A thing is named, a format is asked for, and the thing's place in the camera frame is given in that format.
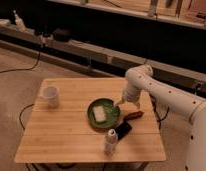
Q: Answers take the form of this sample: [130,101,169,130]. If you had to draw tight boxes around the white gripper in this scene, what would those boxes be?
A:
[114,85,141,109]

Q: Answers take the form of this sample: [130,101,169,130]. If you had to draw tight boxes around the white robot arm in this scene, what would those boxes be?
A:
[115,65,206,171]

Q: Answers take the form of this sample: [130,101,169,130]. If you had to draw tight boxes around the brown oblong object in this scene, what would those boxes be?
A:
[123,111,144,121]

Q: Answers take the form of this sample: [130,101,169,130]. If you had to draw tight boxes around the green plate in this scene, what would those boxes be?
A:
[87,98,121,129]

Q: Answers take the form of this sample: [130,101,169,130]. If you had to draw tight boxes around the black rectangular device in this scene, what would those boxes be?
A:
[115,122,132,140]

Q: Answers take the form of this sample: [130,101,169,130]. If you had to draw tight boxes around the wooden table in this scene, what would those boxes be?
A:
[15,78,166,163]

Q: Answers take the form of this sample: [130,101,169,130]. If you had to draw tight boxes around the white plastic bottle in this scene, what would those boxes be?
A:
[104,129,118,155]

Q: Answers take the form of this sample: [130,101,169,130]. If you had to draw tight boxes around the black object on ledge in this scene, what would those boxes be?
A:
[52,28,71,42]

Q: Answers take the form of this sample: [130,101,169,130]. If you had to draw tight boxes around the white spray bottle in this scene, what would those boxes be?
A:
[13,11,26,32]

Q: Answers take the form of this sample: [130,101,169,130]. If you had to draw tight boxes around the black floor cable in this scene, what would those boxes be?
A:
[0,49,42,76]

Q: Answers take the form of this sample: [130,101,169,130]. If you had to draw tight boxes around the black cable under table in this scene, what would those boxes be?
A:
[18,103,36,131]

